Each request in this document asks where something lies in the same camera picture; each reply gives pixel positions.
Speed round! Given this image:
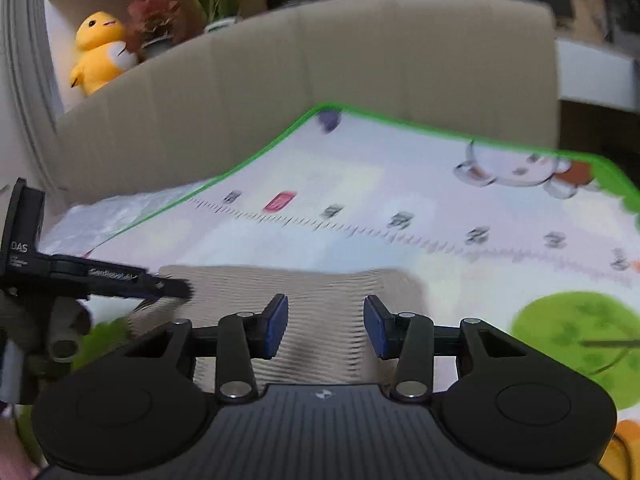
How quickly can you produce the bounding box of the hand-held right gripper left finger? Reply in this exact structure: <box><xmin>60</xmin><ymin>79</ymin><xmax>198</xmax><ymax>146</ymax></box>
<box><xmin>122</xmin><ymin>294</ymin><xmax>290</xmax><ymax>404</ymax></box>

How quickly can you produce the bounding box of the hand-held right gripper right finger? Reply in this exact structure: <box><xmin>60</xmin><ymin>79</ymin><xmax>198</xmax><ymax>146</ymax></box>
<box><xmin>363</xmin><ymin>294</ymin><xmax>527</xmax><ymax>404</ymax></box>

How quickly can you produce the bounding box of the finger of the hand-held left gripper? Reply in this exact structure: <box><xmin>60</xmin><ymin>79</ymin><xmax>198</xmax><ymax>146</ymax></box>
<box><xmin>137</xmin><ymin>274</ymin><xmax>195</xmax><ymax>303</ymax></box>

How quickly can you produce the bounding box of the beige striped garment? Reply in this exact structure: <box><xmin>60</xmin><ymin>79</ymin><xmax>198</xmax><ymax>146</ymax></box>
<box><xmin>127</xmin><ymin>264</ymin><xmax>428</xmax><ymax>396</ymax></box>

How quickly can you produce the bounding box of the person's left hand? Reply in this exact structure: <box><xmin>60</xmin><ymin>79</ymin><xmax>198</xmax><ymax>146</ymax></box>
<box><xmin>0</xmin><ymin>296</ymin><xmax>93</xmax><ymax>378</ymax></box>

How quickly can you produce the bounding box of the white quilted bedsheet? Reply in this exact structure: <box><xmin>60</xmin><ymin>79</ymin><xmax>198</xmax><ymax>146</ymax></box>
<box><xmin>39</xmin><ymin>180</ymin><xmax>207</xmax><ymax>257</ymax></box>

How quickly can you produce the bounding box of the printed play mat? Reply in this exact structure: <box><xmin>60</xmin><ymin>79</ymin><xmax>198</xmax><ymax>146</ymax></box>
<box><xmin>15</xmin><ymin>104</ymin><xmax>640</xmax><ymax>480</ymax></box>

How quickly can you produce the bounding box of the grey curtain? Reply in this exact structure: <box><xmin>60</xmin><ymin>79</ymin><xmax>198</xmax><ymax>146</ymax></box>
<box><xmin>0</xmin><ymin>0</ymin><xmax>67</xmax><ymax>128</ymax></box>

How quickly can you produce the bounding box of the yellow plush toy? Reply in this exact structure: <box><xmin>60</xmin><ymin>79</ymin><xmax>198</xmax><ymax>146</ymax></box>
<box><xmin>69</xmin><ymin>10</ymin><xmax>140</xmax><ymax>97</ymax></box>

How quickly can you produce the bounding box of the beige padded headboard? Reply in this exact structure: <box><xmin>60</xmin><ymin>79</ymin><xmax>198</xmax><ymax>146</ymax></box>
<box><xmin>52</xmin><ymin>0</ymin><xmax>562</xmax><ymax>207</ymax></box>

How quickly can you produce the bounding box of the red potted plant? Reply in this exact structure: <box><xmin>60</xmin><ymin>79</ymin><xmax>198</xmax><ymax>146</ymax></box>
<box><xmin>125</xmin><ymin>0</ymin><xmax>182</xmax><ymax>60</ymax></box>

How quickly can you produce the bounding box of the white bedside table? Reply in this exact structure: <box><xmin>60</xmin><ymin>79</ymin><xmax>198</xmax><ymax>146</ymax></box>
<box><xmin>554</xmin><ymin>39</ymin><xmax>640</xmax><ymax>112</ymax></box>

